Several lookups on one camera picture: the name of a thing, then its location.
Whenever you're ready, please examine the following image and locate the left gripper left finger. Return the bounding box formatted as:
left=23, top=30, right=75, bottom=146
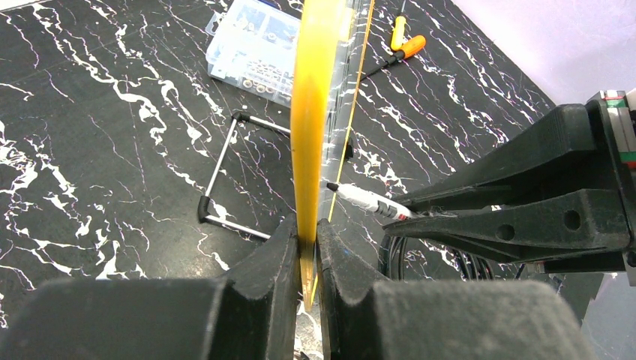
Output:
left=1, top=214, right=299, bottom=359

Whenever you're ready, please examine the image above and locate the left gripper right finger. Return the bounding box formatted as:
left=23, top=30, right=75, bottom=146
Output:
left=316, top=219, right=596, bottom=359

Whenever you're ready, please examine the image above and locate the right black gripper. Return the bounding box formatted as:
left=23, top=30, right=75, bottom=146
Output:
left=385, top=89, right=635, bottom=286

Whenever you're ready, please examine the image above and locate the black white marker pen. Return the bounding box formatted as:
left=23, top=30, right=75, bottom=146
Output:
left=326, top=182, right=417, bottom=221

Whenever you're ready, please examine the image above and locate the yellow framed whiteboard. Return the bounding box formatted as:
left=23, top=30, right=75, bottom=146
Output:
left=289, top=1, right=375, bottom=310

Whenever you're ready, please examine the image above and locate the clear plastic screw box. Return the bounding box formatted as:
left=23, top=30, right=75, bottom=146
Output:
left=205, top=1, right=300, bottom=108

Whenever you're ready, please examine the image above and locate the coiled black cable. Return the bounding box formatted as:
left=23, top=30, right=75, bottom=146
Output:
left=377, top=233, right=498, bottom=282

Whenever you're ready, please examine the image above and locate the orange handled screwdriver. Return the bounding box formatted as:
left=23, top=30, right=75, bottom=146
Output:
left=360, top=35, right=427, bottom=81

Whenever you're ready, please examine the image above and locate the yellow handled screwdriver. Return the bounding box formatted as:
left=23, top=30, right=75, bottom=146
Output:
left=390, top=15, right=406, bottom=52

